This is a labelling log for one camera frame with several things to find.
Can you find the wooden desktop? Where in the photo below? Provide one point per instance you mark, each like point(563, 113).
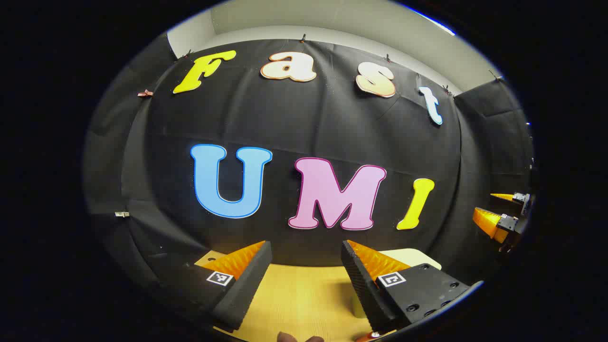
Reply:
point(304, 299)

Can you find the small silver clip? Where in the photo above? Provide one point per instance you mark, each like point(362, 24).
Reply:
point(122, 214)

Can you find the black backdrop cloth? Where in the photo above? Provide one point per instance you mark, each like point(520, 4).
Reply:
point(332, 123)

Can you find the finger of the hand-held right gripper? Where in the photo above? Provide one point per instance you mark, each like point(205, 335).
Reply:
point(494, 223)
point(521, 199)

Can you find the pale green desktop garbage bin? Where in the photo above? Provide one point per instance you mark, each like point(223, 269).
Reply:
point(418, 259)

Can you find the small red clip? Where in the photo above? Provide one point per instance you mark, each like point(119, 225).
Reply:
point(145, 93)

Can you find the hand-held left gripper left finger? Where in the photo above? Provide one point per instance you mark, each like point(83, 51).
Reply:
point(247, 294)

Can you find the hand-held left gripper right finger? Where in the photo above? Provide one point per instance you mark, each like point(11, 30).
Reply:
point(363, 289)

